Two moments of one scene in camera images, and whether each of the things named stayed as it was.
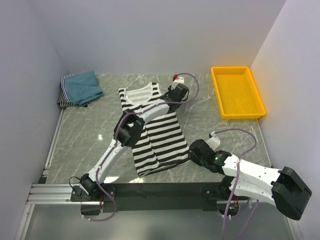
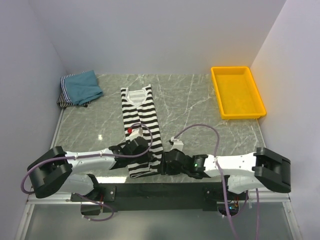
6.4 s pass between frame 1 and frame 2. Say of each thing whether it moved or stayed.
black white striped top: moved
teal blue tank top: stayed
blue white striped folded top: stayed
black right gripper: moved
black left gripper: moved
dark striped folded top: stayed
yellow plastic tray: stayed
